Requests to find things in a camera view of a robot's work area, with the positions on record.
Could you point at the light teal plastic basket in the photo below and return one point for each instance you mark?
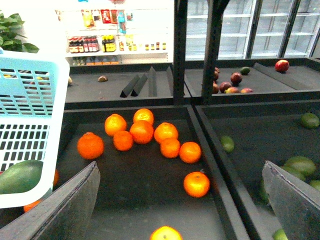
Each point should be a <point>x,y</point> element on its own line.
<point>33,89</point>

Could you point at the green potted plant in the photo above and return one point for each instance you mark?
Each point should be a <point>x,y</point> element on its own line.
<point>11,38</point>

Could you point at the orange tangerine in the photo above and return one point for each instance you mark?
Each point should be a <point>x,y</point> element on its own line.
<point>144,114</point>
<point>165,233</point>
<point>196,184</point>
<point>164,131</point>
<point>28,207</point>
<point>170,148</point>
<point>114,123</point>
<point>123,140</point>
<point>190,152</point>
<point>142,132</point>
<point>90,146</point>

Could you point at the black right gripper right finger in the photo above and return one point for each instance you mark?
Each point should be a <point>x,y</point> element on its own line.
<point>295,203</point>

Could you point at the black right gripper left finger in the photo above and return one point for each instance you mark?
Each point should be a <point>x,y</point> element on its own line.
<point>64,215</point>

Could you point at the black display stand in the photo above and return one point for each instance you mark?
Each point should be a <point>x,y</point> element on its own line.
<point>140,190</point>

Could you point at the glass door refrigerator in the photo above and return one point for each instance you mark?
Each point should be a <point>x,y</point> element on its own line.
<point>267,29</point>

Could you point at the dark green avocado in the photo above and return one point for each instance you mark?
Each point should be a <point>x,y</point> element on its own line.
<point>245,70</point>

